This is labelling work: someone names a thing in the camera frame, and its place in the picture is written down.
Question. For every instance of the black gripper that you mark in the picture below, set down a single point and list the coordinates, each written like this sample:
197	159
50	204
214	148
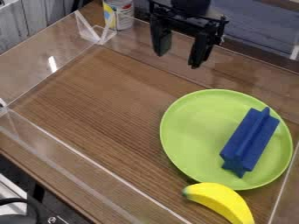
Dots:
191	16

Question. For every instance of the yellow toy banana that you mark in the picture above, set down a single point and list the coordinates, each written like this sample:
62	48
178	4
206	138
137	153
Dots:
222	200

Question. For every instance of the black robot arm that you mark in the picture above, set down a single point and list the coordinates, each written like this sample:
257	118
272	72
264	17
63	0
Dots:
193	18

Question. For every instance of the green plate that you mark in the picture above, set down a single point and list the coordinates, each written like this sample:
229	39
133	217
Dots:
195	128

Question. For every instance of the blue star-shaped block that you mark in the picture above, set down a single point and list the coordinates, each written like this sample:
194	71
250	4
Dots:
249	141

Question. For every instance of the clear acrylic corner bracket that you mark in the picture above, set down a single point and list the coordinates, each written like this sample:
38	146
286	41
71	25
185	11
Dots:
95	33

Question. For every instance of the clear acrylic front wall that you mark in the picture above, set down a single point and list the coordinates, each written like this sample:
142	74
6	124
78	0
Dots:
101	194

